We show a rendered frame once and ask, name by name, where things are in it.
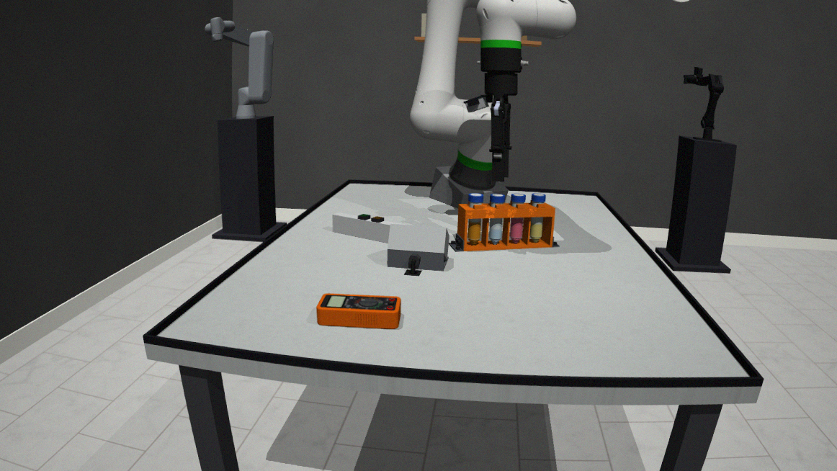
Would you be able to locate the orange tube rack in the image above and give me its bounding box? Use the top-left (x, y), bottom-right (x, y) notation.
top-left (457, 200), bottom-right (555, 251)

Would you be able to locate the orange digital multimeter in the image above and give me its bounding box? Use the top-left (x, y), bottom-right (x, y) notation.
top-left (316, 293), bottom-right (401, 329)

